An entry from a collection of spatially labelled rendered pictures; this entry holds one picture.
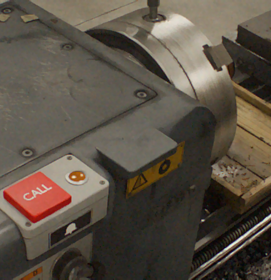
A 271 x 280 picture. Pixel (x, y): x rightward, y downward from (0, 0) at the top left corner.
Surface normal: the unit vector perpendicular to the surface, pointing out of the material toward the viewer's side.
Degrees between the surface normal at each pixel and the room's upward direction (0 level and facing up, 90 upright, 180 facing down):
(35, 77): 0
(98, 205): 90
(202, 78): 46
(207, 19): 0
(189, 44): 26
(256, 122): 0
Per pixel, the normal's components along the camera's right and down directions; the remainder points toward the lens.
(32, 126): 0.08, -0.79
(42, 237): 0.70, 0.48
